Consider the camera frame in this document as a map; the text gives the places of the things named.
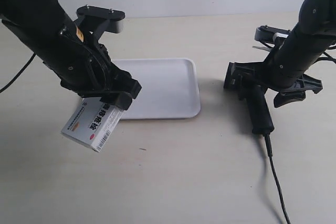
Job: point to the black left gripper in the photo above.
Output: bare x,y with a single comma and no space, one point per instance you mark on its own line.
84,66

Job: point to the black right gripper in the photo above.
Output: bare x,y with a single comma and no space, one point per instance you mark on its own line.
283,70

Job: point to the black handheld barcode scanner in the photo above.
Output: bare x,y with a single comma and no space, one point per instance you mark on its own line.
252,98

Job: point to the white red medicine box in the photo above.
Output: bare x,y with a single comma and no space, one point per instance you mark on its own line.
92,123

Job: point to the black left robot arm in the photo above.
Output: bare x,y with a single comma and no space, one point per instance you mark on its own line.
29,20

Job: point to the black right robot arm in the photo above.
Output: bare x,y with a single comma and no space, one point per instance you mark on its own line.
317,18

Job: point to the white plastic tray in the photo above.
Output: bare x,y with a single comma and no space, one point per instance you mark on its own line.
169,88

